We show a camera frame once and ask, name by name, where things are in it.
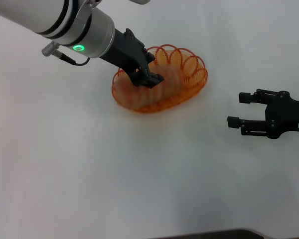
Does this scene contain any orange striped bread loaf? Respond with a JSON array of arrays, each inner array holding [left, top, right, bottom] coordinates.
[[117, 62, 187, 113]]

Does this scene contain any orange woven plastic basket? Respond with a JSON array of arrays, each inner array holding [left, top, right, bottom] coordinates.
[[111, 44, 209, 115]]

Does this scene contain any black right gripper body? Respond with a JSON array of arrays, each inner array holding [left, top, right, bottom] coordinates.
[[263, 91, 299, 139]]

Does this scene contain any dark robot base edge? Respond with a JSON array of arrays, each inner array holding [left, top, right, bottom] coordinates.
[[151, 228, 267, 239]]

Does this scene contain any left arm connector cable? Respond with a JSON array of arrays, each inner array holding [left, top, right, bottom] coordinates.
[[41, 41, 91, 66]]

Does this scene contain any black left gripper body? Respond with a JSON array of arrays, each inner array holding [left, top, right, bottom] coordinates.
[[99, 28, 155, 76]]

